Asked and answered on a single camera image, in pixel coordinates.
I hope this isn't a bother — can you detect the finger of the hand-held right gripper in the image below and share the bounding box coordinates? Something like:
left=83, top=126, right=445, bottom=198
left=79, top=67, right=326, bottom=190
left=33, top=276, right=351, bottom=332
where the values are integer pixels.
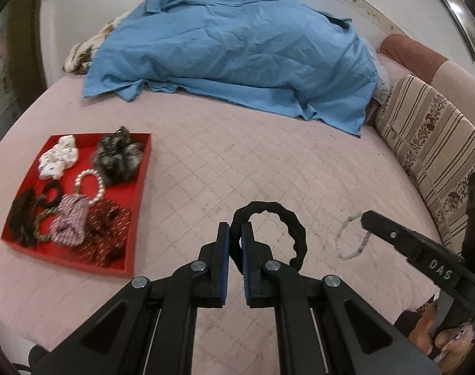
left=360, top=210, right=475, bottom=305

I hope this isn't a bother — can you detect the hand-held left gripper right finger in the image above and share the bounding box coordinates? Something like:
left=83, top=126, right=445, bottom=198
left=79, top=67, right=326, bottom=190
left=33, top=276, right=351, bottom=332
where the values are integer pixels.
left=241, top=222, right=443, bottom=375

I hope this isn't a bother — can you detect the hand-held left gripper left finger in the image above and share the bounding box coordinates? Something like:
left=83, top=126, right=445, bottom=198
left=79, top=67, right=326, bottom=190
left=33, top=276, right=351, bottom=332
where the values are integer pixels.
left=28, top=222, right=230, bottom=375

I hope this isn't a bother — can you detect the large black fabric hair tie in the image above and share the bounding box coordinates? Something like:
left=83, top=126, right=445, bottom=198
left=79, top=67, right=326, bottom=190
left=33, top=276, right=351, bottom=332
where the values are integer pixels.
left=230, top=201, right=308, bottom=276

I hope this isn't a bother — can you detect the pale green bead bracelet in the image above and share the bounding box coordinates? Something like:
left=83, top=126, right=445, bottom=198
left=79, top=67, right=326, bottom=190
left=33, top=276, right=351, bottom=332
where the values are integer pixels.
left=336, top=212, right=373, bottom=260

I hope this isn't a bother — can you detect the red tray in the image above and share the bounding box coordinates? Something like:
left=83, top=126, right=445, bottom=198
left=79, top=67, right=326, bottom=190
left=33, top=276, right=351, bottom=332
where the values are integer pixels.
left=0, top=132, right=153, bottom=279

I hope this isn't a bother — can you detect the dark red dotted scrunchie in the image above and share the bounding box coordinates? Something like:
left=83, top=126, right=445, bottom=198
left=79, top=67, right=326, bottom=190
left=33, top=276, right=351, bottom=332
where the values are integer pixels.
left=71, top=199, right=131, bottom=266

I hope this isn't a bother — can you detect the white pearl hair tie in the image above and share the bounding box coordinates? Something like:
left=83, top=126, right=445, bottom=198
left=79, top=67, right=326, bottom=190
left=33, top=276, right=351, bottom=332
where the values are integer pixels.
left=74, top=169, right=105, bottom=206

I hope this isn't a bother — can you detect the pink plaid scrunchie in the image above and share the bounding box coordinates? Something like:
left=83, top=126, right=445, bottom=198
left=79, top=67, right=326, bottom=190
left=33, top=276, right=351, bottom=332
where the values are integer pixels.
left=50, top=193, right=90, bottom=247

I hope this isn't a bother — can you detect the small black hair tie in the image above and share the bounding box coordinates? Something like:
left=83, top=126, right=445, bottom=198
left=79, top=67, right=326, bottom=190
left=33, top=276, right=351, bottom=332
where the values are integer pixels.
left=39, top=180, right=65, bottom=208

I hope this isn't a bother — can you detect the braided rope hair tie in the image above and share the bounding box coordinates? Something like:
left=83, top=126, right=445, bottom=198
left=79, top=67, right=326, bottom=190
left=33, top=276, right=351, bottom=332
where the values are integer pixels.
left=33, top=208, right=61, bottom=243

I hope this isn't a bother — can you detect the black hair claw clip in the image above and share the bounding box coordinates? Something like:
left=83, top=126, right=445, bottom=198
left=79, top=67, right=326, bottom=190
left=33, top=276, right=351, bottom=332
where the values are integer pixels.
left=9, top=187, right=41, bottom=248

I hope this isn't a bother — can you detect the person's right hand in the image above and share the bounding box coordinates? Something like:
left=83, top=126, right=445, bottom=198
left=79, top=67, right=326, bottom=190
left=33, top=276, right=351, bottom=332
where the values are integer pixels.
left=407, top=305, right=475, bottom=366

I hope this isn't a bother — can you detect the striped floral cushion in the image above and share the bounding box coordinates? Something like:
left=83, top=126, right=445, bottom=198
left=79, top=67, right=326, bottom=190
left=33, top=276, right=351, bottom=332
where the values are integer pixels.
left=374, top=74, right=475, bottom=251

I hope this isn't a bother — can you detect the pink quilted bedspread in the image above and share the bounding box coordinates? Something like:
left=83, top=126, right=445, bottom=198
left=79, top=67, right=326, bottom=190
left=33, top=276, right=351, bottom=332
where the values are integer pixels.
left=0, top=72, right=445, bottom=344

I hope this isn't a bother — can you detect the grey sheer scrunchie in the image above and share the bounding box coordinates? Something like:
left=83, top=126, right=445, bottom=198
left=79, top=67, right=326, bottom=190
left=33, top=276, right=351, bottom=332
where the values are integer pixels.
left=91, top=126, right=146, bottom=186

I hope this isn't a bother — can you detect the pale grey pillow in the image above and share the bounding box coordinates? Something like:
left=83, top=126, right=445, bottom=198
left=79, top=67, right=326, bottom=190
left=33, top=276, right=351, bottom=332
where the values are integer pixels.
left=372, top=47, right=391, bottom=106

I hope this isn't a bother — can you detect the pink bolster pillow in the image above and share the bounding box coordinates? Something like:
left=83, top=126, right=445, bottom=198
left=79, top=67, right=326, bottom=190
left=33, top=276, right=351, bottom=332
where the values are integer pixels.
left=379, top=34, right=475, bottom=98

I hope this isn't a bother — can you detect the white dotted scrunchie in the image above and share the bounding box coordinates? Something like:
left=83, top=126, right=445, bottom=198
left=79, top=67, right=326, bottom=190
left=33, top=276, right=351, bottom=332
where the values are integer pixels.
left=37, top=135, right=80, bottom=180

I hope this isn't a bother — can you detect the blue cloth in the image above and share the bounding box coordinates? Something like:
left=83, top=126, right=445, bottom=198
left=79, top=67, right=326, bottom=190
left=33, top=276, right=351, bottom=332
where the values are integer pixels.
left=83, top=0, right=381, bottom=138

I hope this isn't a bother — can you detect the floral patterned cloth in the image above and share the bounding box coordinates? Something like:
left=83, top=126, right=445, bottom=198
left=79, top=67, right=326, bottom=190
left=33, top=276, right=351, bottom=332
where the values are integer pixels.
left=62, top=10, right=137, bottom=76

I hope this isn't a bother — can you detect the wooden door with stained glass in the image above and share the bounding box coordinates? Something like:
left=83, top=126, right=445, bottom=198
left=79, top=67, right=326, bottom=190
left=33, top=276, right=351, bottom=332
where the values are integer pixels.
left=0, top=0, right=47, bottom=153

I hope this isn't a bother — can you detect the framed wall picture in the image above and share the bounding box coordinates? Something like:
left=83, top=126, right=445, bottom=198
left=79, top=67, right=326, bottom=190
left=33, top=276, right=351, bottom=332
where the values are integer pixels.
left=415, top=0, right=475, bottom=64

